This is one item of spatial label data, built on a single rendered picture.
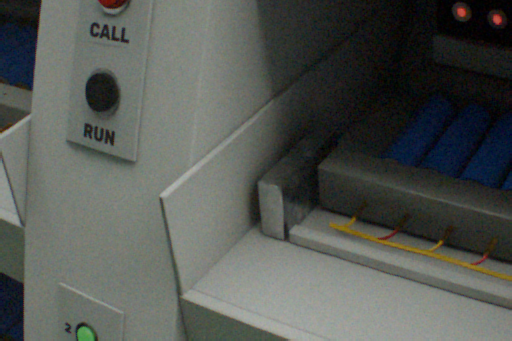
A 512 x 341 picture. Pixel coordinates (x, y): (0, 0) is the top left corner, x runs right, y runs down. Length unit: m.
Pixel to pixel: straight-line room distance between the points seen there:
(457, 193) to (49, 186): 0.18
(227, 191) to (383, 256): 0.07
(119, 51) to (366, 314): 0.14
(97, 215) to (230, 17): 0.10
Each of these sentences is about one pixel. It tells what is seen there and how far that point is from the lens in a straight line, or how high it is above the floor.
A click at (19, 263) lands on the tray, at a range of 0.42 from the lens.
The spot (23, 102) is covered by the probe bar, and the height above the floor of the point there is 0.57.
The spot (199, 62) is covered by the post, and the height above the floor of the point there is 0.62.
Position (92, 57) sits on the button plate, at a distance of 0.34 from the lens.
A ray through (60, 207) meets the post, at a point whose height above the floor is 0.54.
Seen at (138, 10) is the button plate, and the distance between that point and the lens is 0.33.
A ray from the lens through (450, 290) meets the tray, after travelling 0.33.
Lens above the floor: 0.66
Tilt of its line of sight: 13 degrees down
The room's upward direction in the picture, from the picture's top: 7 degrees clockwise
